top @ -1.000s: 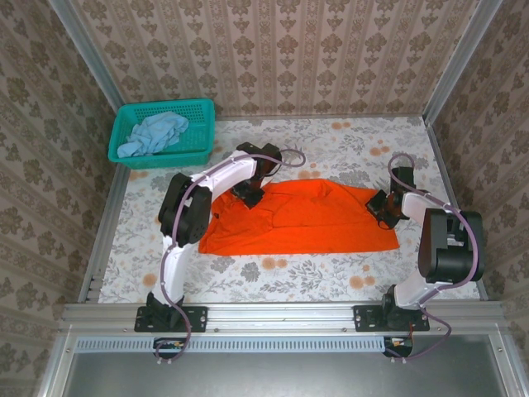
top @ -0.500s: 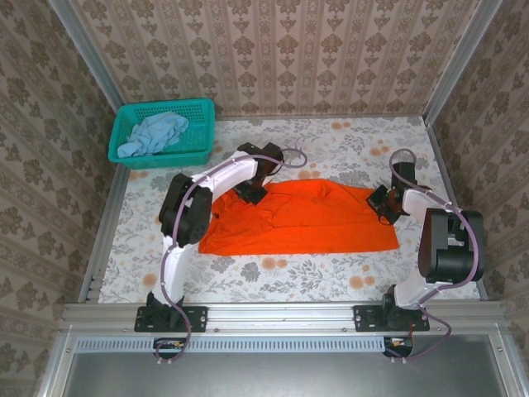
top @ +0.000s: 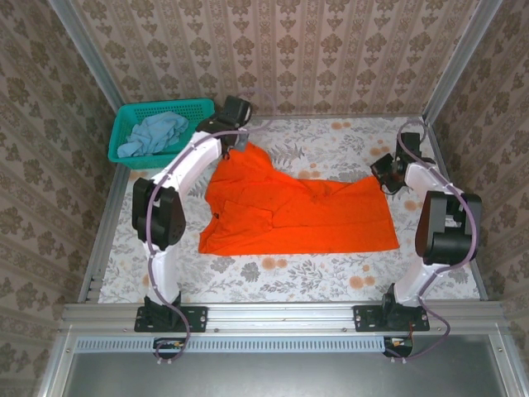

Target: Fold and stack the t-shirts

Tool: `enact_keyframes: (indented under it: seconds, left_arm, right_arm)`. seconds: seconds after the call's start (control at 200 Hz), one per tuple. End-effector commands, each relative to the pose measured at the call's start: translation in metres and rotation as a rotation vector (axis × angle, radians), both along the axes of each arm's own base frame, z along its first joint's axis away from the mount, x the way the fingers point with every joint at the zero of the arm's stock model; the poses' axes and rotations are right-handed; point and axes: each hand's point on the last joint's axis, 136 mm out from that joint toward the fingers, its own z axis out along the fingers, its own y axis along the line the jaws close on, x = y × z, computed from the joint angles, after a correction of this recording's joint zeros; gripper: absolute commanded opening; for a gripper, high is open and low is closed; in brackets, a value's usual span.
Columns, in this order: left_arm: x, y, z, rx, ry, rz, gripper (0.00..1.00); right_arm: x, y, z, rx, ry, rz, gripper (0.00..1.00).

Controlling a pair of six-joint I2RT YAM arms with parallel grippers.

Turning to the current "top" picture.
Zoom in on grey slotted cable duct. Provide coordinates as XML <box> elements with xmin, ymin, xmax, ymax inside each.
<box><xmin>76</xmin><ymin>335</ymin><xmax>388</xmax><ymax>353</ymax></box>

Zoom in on teal plastic basket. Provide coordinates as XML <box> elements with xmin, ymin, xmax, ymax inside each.
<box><xmin>107</xmin><ymin>98</ymin><xmax>217</xmax><ymax>170</ymax></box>

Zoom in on light blue t-shirt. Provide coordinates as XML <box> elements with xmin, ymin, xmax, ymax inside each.
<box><xmin>117</xmin><ymin>113</ymin><xmax>190</xmax><ymax>159</ymax></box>

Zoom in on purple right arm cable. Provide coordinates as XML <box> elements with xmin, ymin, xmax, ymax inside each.
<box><xmin>386</xmin><ymin>119</ymin><xmax>480</xmax><ymax>361</ymax></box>

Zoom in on aluminium mounting rail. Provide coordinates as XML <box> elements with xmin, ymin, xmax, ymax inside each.
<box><xmin>61</xmin><ymin>302</ymin><xmax>508</xmax><ymax>334</ymax></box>

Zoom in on black connector box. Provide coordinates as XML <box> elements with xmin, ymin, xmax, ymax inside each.
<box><xmin>383</xmin><ymin>337</ymin><xmax>414</xmax><ymax>359</ymax></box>

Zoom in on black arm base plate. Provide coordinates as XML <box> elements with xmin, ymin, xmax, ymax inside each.
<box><xmin>353</xmin><ymin>304</ymin><xmax>431</xmax><ymax>332</ymax></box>
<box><xmin>134</xmin><ymin>304</ymin><xmax>207</xmax><ymax>332</ymax></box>

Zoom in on grey metal panel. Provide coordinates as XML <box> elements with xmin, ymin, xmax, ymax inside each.
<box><xmin>39</xmin><ymin>334</ymin><xmax>526</xmax><ymax>397</ymax></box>

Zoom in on orange t-shirt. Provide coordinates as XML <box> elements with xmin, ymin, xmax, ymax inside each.
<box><xmin>197</xmin><ymin>141</ymin><xmax>401</xmax><ymax>257</ymax></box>

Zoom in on aluminium side rail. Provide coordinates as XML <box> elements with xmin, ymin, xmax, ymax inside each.
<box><xmin>78</xmin><ymin>165</ymin><xmax>129</xmax><ymax>305</ymax></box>
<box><xmin>425</xmin><ymin>119</ymin><xmax>488</xmax><ymax>301</ymax></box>

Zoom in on floral tablecloth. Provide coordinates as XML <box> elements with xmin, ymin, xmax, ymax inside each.
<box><xmin>98</xmin><ymin>115</ymin><xmax>480</xmax><ymax>304</ymax></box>

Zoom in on aluminium frame post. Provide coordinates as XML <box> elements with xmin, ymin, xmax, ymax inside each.
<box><xmin>423</xmin><ymin>0</ymin><xmax>505</xmax><ymax>123</ymax></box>
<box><xmin>47</xmin><ymin>0</ymin><xmax>125</xmax><ymax>111</ymax></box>

